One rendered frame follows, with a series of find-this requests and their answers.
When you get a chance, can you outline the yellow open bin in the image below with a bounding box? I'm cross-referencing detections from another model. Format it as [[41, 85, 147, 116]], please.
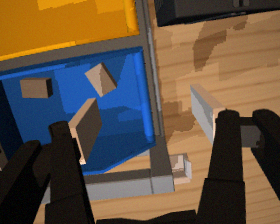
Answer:
[[0, 0, 139, 61]]

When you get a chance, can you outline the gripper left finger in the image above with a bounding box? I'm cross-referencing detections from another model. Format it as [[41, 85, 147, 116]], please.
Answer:
[[0, 98, 102, 224]]

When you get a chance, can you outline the blue bin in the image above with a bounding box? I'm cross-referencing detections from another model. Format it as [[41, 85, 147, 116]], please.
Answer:
[[0, 46, 156, 175]]

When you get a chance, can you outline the tan rectangular block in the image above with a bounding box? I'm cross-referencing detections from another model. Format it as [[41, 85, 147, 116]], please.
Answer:
[[85, 62, 118, 97], [20, 78, 53, 98]]

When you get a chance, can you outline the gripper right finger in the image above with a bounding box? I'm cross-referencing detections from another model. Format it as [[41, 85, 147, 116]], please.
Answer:
[[190, 83, 280, 224]]

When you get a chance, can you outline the dark grey metal shelf rack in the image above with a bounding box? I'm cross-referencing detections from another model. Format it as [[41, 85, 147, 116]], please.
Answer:
[[0, 0, 192, 201]]

